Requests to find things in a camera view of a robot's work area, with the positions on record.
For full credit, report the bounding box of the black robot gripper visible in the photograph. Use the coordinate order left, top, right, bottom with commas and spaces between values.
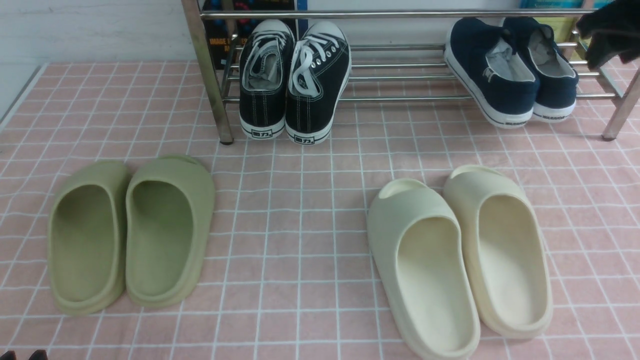
576, 0, 640, 70

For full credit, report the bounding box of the cream foam slide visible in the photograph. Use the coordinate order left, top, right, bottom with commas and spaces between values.
443, 164, 553, 339
366, 178, 481, 360

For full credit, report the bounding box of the right black canvas sneaker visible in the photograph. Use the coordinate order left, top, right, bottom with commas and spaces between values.
285, 20, 352, 146

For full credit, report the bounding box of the black canvas sneaker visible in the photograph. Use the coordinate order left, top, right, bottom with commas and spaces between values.
238, 19, 295, 141
285, 20, 352, 146

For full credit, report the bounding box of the left cream foam slide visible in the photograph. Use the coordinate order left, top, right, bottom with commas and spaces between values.
366, 178, 481, 360

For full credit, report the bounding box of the metal shoe rack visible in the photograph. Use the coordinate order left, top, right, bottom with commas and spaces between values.
182, 0, 640, 145

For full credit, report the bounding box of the left black canvas sneaker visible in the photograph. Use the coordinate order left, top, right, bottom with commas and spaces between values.
238, 19, 295, 141

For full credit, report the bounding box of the pink checkered tablecloth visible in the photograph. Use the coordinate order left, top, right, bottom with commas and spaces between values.
0, 61, 639, 360

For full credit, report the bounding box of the left green foam slide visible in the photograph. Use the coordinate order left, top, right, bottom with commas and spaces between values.
47, 161, 131, 316

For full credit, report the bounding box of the dark object bottom left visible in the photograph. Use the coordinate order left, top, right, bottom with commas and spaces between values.
0, 349, 49, 360

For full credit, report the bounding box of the right green foam slide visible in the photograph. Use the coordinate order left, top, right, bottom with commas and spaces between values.
125, 153, 216, 308

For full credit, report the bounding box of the dark printed box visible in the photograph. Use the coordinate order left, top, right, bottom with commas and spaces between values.
203, 0, 308, 70

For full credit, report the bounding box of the right cream foam slide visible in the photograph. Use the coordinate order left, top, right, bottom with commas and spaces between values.
443, 164, 553, 339

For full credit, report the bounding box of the green foam slide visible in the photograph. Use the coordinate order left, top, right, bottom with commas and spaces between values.
47, 161, 131, 316
125, 153, 216, 308

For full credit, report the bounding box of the navy slip-on shoe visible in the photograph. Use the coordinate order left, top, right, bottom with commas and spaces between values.
501, 16, 579, 123
444, 17, 540, 129

